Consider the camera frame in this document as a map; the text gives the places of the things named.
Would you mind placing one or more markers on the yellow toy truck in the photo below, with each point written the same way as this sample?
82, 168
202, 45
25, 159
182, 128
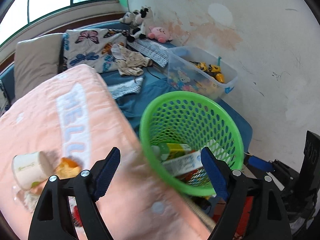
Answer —
212, 70

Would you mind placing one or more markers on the orange jelly cup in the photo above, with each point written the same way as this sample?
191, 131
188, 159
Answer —
67, 168

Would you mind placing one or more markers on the grey patterned cloth strip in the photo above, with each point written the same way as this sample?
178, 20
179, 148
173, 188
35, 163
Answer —
153, 50

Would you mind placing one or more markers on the white red wrapper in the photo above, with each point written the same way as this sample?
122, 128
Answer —
30, 199

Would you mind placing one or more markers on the green yellow box in basket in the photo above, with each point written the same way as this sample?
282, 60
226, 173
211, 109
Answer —
167, 151

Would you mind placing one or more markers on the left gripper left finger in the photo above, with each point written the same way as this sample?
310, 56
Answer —
52, 218

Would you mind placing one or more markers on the cream paper cup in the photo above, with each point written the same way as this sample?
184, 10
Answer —
31, 169

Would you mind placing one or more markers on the green plastic basket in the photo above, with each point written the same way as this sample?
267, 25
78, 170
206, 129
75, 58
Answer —
188, 118

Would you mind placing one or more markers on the pink plush toy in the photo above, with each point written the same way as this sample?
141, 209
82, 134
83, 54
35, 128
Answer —
159, 34

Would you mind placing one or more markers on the cow plush toy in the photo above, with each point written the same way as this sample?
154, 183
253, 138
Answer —
139, 22

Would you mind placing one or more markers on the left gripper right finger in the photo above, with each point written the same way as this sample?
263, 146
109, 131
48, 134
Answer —
254, 208

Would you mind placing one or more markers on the beige patterned clothing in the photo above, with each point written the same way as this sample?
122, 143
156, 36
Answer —
129, 63

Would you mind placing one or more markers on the clear plastic storage bin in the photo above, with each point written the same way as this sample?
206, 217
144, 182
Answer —
183, 75

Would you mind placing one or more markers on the white milk carton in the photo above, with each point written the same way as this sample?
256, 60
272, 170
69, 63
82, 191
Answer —
184, 164

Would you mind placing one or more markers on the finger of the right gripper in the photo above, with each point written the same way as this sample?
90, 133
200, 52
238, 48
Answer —
260, 164

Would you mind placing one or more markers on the pink hello blanket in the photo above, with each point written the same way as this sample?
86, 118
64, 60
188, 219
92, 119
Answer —
73, 115

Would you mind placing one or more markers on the grey pillow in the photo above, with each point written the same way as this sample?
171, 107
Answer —
36, 61

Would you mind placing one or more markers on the right butterfly pillow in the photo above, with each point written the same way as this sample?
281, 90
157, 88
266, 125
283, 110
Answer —
92, 47

